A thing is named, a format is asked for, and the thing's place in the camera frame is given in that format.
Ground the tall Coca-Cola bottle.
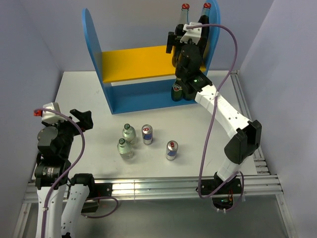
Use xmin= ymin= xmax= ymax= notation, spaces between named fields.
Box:
xmin=198 ymin=2 xmax=212 ymax=60

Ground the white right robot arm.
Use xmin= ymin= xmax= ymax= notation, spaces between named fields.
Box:
xmin=166 ymin=22 xmax=262 ymax=195

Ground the clear water bottle front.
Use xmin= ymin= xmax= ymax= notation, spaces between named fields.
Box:
xmin=117 ymin=138 xmax=133 ymax=160

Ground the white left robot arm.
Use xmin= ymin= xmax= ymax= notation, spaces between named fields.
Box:
xmin=34 ymin=108 xmax=97 ymax=238

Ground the blue and yellow shelf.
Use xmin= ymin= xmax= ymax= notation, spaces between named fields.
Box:
xmin=82 ymin=0 xmax=221 ymax=115

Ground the Red Bull can behind cola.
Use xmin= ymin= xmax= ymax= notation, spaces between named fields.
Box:
xmin=142 ymin=124 xmax=153 ymax=145

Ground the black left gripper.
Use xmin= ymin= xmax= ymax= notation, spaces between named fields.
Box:
xmin=42 ymin=108 xmax=92 ymax=157

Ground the green perrier bottle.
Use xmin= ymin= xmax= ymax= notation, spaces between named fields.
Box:
xmin=171 ymin=78 xmax=183 ymax=102
xmin=182 ymin=87 xmax=197 ymax=101

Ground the aluminium frame rail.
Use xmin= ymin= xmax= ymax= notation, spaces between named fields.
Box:
xmin=13 ymin=70 xmax=299 ymax=238

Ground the green Perrier bottle left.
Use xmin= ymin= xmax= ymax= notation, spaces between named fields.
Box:
xmin=171 ymin=78 xmax=183 ymax=102

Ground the green Perrier bottle right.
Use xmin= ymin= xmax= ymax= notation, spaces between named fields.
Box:
xmin=182 ymin=87 xmax=197 ymax=101

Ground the clear water bottle rear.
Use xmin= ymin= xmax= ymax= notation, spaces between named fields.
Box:
xmin=122 ymin=123 xmax=137 ymax=145

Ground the clear water bottle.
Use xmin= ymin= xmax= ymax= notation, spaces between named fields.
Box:
xmin=117 ymin=138 xmax=133 ymax=160
xmin=122 ymin=123 xmax=137 ymax=145

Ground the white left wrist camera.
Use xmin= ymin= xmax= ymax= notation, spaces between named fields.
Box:
xmin=33 ymin=102 xmax=65 ymax=124

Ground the Red Bull can right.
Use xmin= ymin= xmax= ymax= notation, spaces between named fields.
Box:
xmin=165 ymin=140 xmax=178 ymax=160

